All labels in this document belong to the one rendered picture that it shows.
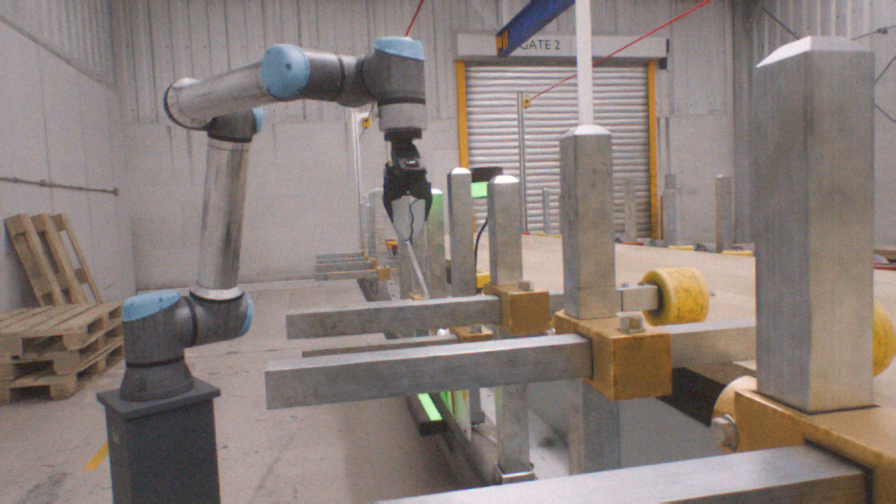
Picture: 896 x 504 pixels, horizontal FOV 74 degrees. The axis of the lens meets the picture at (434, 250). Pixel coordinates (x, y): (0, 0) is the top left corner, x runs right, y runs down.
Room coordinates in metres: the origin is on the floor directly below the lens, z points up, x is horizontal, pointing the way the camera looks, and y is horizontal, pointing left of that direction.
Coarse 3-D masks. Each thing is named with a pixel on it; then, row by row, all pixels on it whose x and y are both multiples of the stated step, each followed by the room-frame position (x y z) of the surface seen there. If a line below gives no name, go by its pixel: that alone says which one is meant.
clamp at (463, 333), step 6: (450, 330) 1.03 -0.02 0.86; (456, 330) 0.98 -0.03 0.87; (462, 330) 0.97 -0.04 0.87; (468, 330) 0.97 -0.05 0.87; (486, 330) 0.97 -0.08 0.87; (462, 336) 0.94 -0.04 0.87; (468, 336) 0.94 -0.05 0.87; (474, 336) 0.94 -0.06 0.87; (480, 336) 0.94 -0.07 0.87; (486, 336) 0.94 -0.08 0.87; (462, 342) 0.94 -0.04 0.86; (468, 342) 0.93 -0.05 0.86; (474, 342) 0.94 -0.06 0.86
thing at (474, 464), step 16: (368, 288) 2.90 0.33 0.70; (400, 336) 1.75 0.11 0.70; (448, 416) 1.05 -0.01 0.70; (480, 416) 1.01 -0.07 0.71; (448, 432) 1.01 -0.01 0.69; (448, 448) 1.02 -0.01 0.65; (464, 448) 0.91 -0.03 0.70; (480, 448) 0.90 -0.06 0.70; (496, 448) 0.90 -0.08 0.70; (464, 464) 0.90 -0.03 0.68; (480, 464) 0.84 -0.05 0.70; (496, 464) 0.80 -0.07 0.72; (464, 480) 0.90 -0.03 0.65; (480, 480) 0.80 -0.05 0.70; (496, 480) 0.78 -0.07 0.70; (512, 480) 0.76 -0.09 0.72; (528, 480) 0.76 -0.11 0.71
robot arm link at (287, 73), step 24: (288, 48) 1.06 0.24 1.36; (240, 72) 1.20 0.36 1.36; (264, 72) 1.09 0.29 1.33; (288, 72) 1.05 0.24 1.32; (312, 72) 1.08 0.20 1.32; (336, 72) 1.11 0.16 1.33; (168, 96) 1.43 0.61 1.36; (192, 96) 1.36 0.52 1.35; (216, 96) 1.28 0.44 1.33; (240, 96) 1.21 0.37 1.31; (264, 96) 1.16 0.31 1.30; (288, 96) 1.09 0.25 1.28; (312, 96) 1.11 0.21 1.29; (336, 96) 1.14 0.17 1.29; (192, 120) 1.45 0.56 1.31
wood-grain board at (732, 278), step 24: (480, 240) 3.05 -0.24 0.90; (528, 240) 2.86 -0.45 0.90; (552, 240) 2.77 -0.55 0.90; (480, 264) 1.78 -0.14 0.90; (528, 264) 1.71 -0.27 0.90; (552, 264) 1.68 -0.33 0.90; (624, 264) 1.59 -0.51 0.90; (648, 264) 1.56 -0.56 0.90; (672, 264) 1.54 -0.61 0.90; (696, 264) 1.51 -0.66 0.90; (720, 264) 1.49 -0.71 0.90; (744, 264) 1.46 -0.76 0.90; (552, 288) 1.20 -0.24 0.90; (720, 288) 1.10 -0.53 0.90; (744, 288) 1.09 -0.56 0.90; (888, 288) 1.01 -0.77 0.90; (624, 312) 0.91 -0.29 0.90; (720, 312) 0.87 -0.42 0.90; (744, 312) 0.86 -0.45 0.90; (888, 312) 0.82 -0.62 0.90; (888, 384) 0.51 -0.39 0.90
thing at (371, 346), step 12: (432, 336) 0.99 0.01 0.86; (444, 336) 0.98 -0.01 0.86; (456, 336) 0.98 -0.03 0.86; (528, 336) 0.99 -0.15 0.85; (540, 336) 0.99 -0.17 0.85; (312, 348) 0.94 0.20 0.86; (324, 348) 0.93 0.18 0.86; (336, 348) 0.93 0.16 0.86; (348, 348) 0.94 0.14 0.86; (360, 348) 0.94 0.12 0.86; (372, 348) 0.94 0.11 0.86; (384, 348) 0.95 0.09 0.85; (396, 348) 0.95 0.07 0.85; (408, 348) 0.95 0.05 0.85
